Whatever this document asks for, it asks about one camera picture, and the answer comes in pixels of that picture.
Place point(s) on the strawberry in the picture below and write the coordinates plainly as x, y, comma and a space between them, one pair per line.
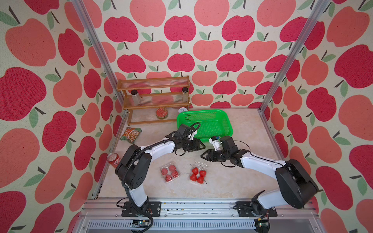
168, 178
174, 174
202, 173
164, 171

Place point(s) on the left spice jar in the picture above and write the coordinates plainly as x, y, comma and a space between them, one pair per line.
136, 97

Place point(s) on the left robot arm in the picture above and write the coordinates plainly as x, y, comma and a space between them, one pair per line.
134, 165

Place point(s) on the right aluminium corner post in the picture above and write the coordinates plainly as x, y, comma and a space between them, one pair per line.
315, 15

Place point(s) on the green plastic basket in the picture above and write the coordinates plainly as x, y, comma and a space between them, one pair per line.
214, 122

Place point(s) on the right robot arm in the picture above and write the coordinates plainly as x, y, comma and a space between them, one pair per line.
295, 185

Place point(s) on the left aluminium corner post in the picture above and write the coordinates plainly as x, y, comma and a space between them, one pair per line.
96, 43

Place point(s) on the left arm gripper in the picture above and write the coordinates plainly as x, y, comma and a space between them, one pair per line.
196, 145

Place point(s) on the soup mix packet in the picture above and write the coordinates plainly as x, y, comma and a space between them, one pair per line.
131, 134

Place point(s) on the wooden shelf rack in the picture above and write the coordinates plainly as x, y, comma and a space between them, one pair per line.
154, 93

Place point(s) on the aluminium corner post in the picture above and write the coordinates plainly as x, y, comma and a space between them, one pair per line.
315, 15
96, 43

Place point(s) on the red gold round tin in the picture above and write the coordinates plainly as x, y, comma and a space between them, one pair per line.
162, 112

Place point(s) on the spice jar on shelf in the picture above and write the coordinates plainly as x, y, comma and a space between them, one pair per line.
185, 94

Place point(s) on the strawberry basket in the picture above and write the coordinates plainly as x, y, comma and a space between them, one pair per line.
200, 180
195, 170
193, 177
172, 168

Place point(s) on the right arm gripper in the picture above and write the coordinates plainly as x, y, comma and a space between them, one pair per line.
209, 157

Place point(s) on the clear clamshell container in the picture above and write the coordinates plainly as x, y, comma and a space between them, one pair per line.
169, 172
200, 166

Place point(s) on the red soda can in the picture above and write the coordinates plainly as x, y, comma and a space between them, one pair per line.
113, 159

